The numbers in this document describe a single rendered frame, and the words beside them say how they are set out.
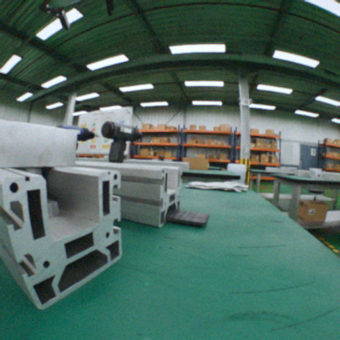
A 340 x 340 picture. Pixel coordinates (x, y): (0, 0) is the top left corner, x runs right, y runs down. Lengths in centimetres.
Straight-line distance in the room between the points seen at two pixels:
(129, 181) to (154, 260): 13
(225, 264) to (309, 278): 9
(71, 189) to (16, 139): 7
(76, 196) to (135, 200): 13
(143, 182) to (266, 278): 20
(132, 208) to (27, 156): 17
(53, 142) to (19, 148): 4
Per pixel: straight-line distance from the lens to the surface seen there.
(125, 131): 59
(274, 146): 1048
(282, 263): 20
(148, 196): 24
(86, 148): 407
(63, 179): 17
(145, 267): 16
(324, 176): 222
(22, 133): 17
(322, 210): 260
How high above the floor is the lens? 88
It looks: 3 degrees down
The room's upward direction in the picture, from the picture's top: 3 degrees clockwise
